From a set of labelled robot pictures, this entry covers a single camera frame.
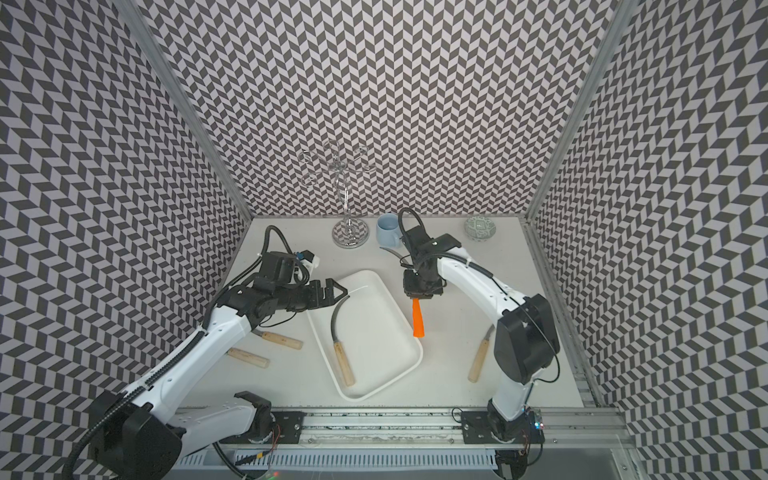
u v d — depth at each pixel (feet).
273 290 1.96
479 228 3.67
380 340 2.87
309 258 2.40
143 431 1.21
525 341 1.48
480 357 2.77
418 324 2.58
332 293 2.27
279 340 2.79
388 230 3.55
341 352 2.77
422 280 2.32
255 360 2.71
